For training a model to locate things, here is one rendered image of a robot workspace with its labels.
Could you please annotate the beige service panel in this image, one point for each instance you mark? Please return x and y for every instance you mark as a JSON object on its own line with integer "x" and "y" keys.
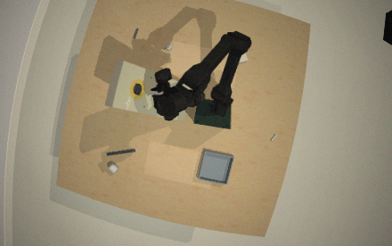
{"x": 130, "y": 88}

